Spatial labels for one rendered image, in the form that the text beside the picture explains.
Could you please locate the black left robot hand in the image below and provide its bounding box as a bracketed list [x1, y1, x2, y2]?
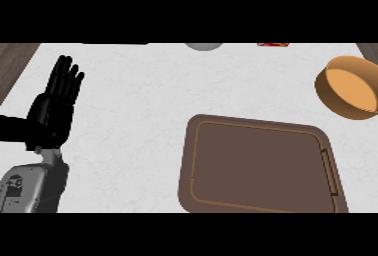
[0, 54, 86, 152]

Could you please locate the brown tray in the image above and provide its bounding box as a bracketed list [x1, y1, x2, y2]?
[177, 113, 350, 214]

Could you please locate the red can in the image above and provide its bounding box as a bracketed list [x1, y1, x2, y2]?
[256, 42, 291, 48]

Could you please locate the orange round pot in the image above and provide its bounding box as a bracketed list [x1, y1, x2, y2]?
[313, 55, 378, 121]

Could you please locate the grey round object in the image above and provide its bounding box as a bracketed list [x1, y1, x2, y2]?
[183, 42, 225, 52]

